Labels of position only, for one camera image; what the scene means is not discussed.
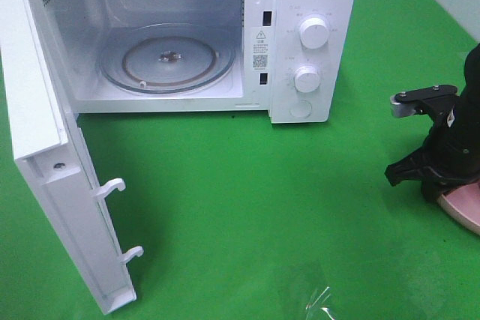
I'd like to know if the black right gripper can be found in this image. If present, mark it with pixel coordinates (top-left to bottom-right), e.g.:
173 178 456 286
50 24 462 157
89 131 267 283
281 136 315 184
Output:
384 109 479 202

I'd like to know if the pink round plate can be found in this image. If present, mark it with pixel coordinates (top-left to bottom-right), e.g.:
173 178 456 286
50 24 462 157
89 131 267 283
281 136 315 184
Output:
437 182 480 235

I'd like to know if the round white door button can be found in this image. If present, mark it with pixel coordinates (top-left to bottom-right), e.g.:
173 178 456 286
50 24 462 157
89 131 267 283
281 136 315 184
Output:
289 100 312 118

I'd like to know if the white microwave door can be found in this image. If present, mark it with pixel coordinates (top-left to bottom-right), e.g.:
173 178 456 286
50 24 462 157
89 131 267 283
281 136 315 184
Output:
1 0 143 314

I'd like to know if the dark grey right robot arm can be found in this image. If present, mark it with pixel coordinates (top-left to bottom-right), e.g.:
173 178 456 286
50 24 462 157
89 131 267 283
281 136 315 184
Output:
385 46 479 199

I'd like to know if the lower white microwave knob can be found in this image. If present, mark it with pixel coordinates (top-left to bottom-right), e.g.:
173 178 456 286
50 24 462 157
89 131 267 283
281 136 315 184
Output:
293 65 321 94

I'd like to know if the white microwave knob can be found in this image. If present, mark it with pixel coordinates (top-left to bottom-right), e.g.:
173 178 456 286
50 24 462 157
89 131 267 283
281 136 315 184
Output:
293 65 321 94
298 14 330 49

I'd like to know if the upper white microwave knob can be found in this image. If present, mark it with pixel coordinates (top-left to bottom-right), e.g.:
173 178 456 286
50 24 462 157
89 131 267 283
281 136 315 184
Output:
298 14 330 49

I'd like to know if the white microwave oven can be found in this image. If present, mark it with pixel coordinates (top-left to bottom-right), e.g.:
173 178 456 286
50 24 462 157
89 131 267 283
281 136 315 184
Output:
47 0 353 123

